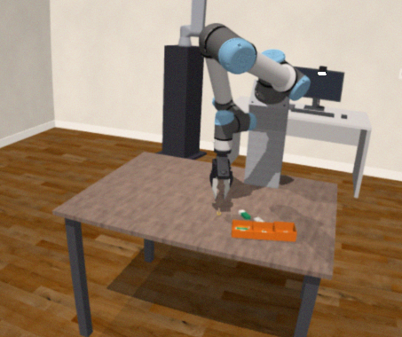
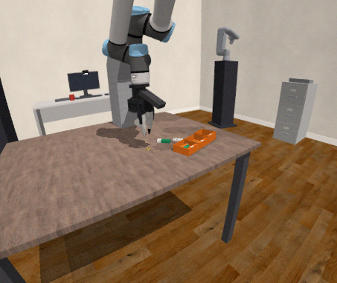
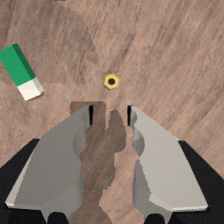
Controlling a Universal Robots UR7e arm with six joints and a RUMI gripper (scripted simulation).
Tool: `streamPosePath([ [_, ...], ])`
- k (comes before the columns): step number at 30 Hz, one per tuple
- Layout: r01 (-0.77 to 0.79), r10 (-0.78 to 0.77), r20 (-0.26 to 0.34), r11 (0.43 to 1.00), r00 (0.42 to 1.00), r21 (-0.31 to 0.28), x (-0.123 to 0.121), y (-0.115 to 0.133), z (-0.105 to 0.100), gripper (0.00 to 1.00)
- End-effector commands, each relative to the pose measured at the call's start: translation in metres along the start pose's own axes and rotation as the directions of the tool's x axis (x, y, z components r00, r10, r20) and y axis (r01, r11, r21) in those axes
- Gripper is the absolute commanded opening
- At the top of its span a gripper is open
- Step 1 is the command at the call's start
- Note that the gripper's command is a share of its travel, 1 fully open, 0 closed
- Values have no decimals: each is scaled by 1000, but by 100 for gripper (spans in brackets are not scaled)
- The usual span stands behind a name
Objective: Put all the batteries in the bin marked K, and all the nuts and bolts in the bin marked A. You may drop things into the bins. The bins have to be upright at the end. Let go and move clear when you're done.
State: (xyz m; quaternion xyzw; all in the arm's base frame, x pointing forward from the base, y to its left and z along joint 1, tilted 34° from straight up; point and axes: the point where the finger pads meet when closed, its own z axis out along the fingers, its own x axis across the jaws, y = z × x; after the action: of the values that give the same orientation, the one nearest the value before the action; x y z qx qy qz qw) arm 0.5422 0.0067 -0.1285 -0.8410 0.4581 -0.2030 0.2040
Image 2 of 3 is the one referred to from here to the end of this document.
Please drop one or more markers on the orange bin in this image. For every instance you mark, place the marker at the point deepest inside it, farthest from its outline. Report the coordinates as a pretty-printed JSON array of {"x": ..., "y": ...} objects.
[{"x": 201, "y": 136}]

